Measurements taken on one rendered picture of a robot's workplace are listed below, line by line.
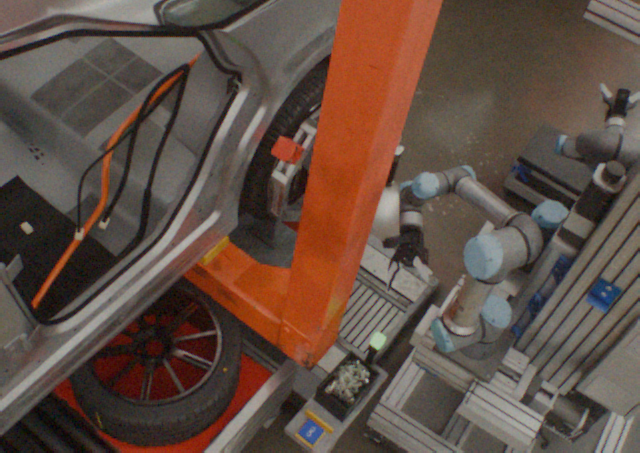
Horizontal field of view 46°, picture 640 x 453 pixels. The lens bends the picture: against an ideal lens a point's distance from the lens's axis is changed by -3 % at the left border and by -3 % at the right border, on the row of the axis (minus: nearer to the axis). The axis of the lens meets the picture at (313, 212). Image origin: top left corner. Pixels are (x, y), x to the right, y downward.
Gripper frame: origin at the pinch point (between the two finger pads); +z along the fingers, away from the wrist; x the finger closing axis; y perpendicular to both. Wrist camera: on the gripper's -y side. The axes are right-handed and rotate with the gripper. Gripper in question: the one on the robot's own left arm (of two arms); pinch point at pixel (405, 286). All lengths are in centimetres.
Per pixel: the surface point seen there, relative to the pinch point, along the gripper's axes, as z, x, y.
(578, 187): -91, 6, 152
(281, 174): -45, 45, -15
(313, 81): -78, 30, -16
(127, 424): 43, 95, -32
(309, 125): -60, 32, -15
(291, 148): -49, 33, -22
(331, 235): -5.7, -0.7, -35.9
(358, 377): 20, 42, 29
